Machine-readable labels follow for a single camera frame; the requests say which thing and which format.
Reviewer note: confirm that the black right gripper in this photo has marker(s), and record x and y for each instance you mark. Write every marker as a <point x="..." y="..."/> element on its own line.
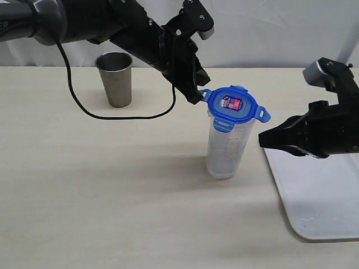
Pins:
<point x="323" y="131"/>

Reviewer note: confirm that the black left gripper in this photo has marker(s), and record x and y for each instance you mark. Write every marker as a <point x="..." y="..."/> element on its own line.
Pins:
<point x="180" y="65"/>

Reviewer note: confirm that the blue plastic container lid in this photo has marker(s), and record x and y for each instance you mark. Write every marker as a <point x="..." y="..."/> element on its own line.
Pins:
<point x="233" y="105"/>

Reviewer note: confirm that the clear tall plastic container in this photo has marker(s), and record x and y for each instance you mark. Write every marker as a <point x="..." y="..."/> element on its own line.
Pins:
<point x="226" y="144"/>

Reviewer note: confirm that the stainless steel cup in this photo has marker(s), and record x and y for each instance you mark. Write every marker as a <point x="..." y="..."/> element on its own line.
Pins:
<point x="115" y="71"/>

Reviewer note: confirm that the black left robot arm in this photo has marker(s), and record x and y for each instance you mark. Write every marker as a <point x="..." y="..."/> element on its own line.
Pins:
<point x="126" y="24"/>

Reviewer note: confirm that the white plastic tray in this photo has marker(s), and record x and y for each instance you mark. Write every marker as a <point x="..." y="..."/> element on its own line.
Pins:
<point x="319" y="196"/>

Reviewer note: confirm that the white backdrop curtain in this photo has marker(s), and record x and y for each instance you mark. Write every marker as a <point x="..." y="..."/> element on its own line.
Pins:
<point x="247" y="34"/>

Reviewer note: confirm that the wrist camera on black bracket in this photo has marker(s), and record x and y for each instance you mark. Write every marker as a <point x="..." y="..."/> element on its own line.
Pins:
<point x="192" y="18"/>

